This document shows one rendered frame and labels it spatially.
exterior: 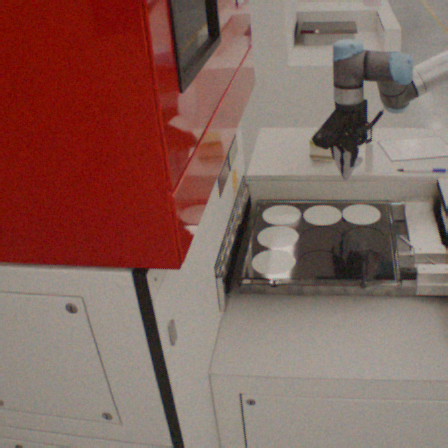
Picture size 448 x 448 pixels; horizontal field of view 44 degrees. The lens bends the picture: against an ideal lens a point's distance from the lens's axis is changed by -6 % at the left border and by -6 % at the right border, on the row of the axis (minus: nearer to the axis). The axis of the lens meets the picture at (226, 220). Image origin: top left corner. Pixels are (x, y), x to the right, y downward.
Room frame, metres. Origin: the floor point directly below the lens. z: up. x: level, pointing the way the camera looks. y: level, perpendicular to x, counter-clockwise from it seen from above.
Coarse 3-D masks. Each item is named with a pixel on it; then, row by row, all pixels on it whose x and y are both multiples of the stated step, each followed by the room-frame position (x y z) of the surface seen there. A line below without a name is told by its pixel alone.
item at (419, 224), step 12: (408, 216) 1.28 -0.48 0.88; (420, 216) 1.28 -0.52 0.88; (432, 216) 1.27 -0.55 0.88; (408, 228) 1.23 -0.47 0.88; (420, 228) 1.22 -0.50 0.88; (432, 228) 1.21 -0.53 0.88; (408, 240) 1.19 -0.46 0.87; (420, 240) 1.17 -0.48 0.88; (432, 240) 1.16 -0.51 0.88; (432, 264) 1.06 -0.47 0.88; (444, 264) 1.05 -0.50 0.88; (420, 288) 0.99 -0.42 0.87; (432, 288) 0.98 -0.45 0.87; (444, 288) 0.98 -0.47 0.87
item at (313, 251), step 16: (304, 208) 1.35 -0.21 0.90; (336, 208) 1.33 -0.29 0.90; (384, 208) 1.31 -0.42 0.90; (256, 224) 1.29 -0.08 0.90; (272, 224) 1.28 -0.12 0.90; (288, 224) 1.28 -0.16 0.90; (304, 224) 1.27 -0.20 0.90; (336, 224) 1.25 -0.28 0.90; (352, 224) 1.24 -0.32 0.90; (368, 224) 1.24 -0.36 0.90; (384, 224) 1.23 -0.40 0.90; (256, 240) 1.22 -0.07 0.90; (304, 240) 1.20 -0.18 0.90; (320, 240) 1.19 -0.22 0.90; (336, 240) 1.18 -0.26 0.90; (352, 240) 1.17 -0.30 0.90; (368, 240) 1.16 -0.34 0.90; (384, 240) 1.16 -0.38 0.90; (304, 256) 1.13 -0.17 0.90; (320, 256) 1.12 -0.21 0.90; (336, 256) 1.11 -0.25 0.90; (352, 256) 1.11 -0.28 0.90; (368, 256) 1.10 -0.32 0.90; (384, 256) 1.09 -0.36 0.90; (256, 272) 1.08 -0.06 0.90; (288, 272) 1.07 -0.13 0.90; (304, 272) 1.06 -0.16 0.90; (320, 272) 1.06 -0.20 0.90; (336, 272) 1.05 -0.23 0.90; (352, 272) 1.04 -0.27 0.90; (368, 272) 1.04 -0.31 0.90; (384, 272) 1.03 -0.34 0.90
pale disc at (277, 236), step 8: (264, 232) 1.25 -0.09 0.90; (272, 232) 1.25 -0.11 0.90; (280, 232) 1.24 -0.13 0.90; (288, 232) 1.24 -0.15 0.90; (296, 232) 1.23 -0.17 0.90; (264, 240) 1.21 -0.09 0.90; (272, 240) 1.21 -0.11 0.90; (280, 240) 1.21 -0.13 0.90; (288, 240) 1.20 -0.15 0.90; (296, 240) 1.20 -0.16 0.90
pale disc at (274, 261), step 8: (256, 256) 1.15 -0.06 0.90; (264, 256) 1.15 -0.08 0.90; (272, 256) 1.14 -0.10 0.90; (280, 256) 1.14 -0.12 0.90; (288, 256) 1.13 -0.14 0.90; (256, 264) 1.12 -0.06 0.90; (264, 264) 1.11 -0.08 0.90; (272, 264) 1.11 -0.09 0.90; (280, 264) 1.11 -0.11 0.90; (288, 264) 1.10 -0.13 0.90; (264, 272) 1.08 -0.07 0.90; (272, 272) 1.08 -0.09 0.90; (280, 272) 1.07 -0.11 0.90
